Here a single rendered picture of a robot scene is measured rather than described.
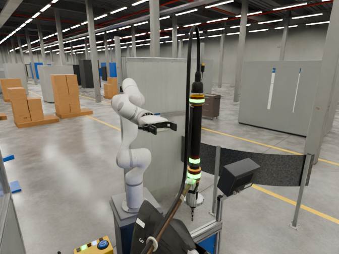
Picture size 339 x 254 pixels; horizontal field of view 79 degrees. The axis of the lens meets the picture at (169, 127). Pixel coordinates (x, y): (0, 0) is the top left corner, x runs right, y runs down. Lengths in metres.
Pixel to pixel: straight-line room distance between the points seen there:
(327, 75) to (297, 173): 2.42
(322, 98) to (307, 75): 1.90
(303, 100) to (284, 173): 4.10
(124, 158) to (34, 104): 6.94
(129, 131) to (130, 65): 1.20
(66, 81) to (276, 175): 7.72
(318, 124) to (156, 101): 3.32
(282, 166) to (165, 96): 1.60
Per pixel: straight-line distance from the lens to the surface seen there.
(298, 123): 6.76
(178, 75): 2.75
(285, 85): 6.74
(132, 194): 1.49
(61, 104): 8.76
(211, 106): 7.53
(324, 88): 4.77
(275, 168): 2.69
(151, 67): 2.54
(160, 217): 0.78
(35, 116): 8.20
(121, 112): 0.96
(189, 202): 0.73
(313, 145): 4.99
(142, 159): 1.37
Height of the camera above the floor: 1.90
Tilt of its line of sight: 16 degrees down
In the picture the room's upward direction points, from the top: straight up
